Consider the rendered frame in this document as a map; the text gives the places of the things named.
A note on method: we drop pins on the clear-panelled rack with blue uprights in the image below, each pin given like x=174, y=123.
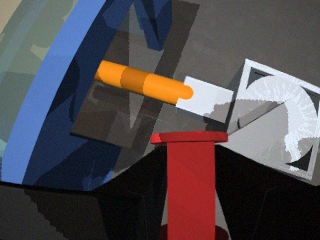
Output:
x=27, y=30

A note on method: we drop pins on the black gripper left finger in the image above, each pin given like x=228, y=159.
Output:
x=128, y=207

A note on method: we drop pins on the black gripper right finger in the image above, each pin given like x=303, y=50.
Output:
x=261, y=204

